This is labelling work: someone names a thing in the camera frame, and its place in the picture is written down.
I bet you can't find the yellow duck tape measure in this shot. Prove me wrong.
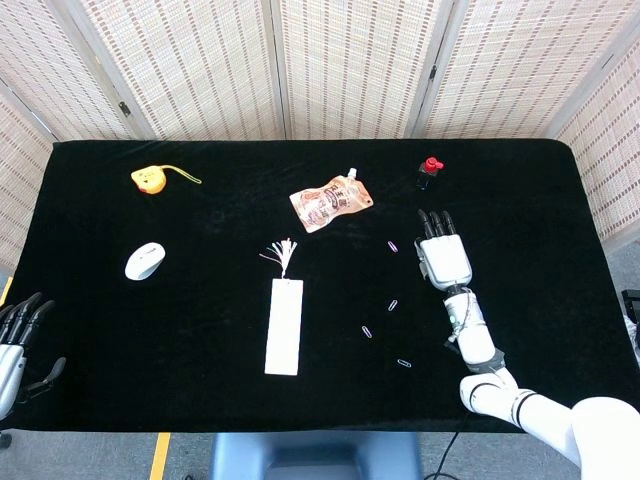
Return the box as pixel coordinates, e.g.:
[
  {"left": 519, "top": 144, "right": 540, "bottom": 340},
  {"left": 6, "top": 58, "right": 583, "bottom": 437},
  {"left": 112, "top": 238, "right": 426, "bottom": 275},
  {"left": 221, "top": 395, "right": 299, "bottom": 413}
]
[{"left": 130, "top": 164, "right": 203, "bottom": 196}]

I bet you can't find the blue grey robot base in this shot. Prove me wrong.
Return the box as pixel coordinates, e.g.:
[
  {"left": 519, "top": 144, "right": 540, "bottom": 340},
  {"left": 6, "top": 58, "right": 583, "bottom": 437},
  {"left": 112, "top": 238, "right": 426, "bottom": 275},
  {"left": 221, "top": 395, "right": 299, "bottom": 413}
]
[{"left": 207, "top": 430, "right": 424, "bottom": 480}]

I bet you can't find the black velvet tablecloth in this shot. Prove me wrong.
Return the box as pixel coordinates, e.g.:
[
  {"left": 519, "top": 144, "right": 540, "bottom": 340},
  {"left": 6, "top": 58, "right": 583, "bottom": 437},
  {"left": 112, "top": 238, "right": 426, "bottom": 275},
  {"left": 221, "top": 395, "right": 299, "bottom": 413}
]
[{"left": 8, "top": 138, "right": 632, "bottom": 435}]

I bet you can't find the black floor cable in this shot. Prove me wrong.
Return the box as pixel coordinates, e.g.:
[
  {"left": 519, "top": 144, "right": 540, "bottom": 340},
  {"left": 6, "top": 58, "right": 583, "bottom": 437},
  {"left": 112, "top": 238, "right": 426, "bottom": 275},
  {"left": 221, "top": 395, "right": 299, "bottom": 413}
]
[{"left": 429, "top": 429, "right": 463, "bottom": 480}]

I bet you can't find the white computer mouse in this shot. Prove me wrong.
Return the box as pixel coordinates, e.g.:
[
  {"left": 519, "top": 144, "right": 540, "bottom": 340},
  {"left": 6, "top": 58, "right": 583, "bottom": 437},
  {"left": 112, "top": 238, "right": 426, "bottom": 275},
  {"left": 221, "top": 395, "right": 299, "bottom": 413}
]
[{"left": 124, "top": 241, "right": 167, "bottom": 281}]

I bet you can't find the white bookmark with tassel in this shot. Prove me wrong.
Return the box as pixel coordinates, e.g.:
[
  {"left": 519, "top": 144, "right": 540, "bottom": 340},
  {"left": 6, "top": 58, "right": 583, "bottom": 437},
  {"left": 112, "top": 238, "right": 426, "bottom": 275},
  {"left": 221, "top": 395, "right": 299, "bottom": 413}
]
[{"left": 258, "top": 238, "right": 305, "bottom": 377}]

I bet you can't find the black bottle red cap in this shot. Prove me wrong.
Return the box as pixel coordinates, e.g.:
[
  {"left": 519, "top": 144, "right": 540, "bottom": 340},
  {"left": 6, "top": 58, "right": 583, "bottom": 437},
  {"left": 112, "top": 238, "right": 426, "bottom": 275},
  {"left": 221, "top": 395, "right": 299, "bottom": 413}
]
[{"left": 414, "top": 156, "right": 447, "bottom": 192}]

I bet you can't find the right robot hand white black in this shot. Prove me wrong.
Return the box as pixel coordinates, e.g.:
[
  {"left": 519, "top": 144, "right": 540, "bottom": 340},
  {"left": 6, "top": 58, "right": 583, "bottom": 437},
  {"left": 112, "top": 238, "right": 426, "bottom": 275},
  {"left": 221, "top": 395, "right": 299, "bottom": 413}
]
[{"left": 413, "top": 208, "right": 475, "bottom": 292}]

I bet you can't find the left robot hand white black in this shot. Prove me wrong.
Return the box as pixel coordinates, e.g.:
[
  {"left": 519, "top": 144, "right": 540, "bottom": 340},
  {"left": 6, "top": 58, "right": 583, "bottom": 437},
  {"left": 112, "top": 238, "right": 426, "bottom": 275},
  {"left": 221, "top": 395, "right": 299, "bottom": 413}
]
[{"left": 0, "top": 291, "right": 68, "bottom": 423}]

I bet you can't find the woven folding screen panel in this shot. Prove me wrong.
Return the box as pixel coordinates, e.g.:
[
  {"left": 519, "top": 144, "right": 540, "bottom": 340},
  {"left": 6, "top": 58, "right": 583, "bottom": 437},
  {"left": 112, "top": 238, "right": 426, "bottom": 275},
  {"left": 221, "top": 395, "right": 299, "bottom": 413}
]
[
  {"left": 413, "top": 0, "right": 640, "bottom": 140},
  {"left": 0, "top": 79, "right": 57, "bottom": 274},
  {"left": 553, "top": 37, "right": 640, "bottom": 247},
  {"left": 59, "top": 0, "right": 287, "bottom": 142},
  {"left": 270, "top": 0, "right": 455, "bottom": 141},
  {"left": 0, "top": 0, "right": 149, "bottom": 142}
]

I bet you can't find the brown spouted snack pouch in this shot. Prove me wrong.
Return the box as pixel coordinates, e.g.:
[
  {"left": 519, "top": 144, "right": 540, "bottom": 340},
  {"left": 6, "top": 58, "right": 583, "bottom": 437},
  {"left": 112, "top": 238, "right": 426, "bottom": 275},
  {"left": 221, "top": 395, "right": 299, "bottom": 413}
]
[{"left": 288, "top": 167, "right": 375, "bottom": 234}]

